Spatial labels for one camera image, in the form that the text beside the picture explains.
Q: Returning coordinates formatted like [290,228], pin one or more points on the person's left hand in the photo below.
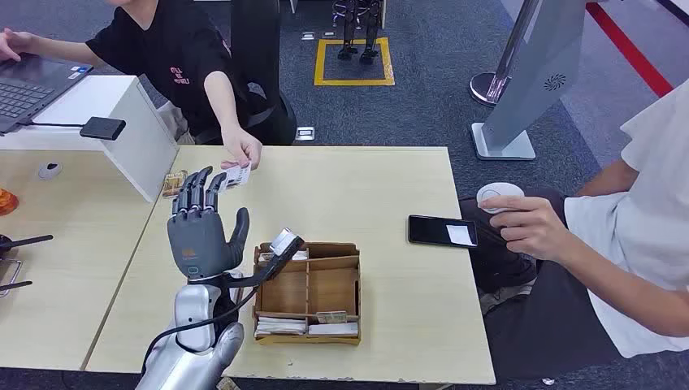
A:
[527,226]
[242,145]

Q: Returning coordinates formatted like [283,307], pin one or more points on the person's right hand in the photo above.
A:
[13,43]

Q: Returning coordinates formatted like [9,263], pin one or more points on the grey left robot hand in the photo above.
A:
[196,242]

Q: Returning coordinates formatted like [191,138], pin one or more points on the white ID card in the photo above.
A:
[239,175]

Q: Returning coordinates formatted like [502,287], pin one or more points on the white round remote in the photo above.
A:
[500,190]

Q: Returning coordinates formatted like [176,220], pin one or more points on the wooden compartment organizer box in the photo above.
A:
[334,290]

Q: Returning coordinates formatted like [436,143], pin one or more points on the person's right forearm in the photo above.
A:
[59,52]
[608,180]

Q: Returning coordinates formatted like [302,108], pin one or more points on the person's left forearm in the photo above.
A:
[220,102]
[619,285]

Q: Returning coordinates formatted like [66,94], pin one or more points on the key card in clear sleeve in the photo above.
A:
[175,183]

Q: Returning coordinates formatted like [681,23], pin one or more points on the white sleeves with gold card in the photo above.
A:
[301,255]

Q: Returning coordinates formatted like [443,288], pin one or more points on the person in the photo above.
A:
[172,54]
[646,226]

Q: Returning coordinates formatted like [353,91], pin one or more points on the dark grey laptop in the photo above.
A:
[27,86]

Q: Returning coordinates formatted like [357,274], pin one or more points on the black smartphone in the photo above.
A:
[430,230]

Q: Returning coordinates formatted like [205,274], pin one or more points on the white desk riser box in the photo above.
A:
[140,145]

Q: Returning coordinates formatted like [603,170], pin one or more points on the black office chair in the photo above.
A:
[258,43]

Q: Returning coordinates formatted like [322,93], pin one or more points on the yellow floor tape square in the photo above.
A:
[318,64]

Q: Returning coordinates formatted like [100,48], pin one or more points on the black rectangular adapter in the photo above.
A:
[102,128]

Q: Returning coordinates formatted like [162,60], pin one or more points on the small silver floor outlet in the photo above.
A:
[329,34]
[307,36]

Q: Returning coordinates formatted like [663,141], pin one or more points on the white round puck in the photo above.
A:
[49,170]

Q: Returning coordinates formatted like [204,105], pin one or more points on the grey kiosk stand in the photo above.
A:
[530,86]

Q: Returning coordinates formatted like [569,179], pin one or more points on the chrome stanchion pole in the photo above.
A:
[486,89]

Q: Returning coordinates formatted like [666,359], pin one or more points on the small tan tag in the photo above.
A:
[227,384]

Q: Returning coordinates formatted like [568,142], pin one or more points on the small white floor scrap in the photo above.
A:
[547,381]

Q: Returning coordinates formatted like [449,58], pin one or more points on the orange object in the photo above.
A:
[6,203]

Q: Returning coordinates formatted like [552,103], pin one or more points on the humanoid robot with black legs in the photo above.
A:
[371,27]

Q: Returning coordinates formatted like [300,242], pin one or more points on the red floor tape line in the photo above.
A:
[630,49]

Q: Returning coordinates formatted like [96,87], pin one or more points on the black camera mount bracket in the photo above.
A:
[264,274]

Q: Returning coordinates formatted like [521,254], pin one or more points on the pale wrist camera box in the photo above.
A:
[282,240]

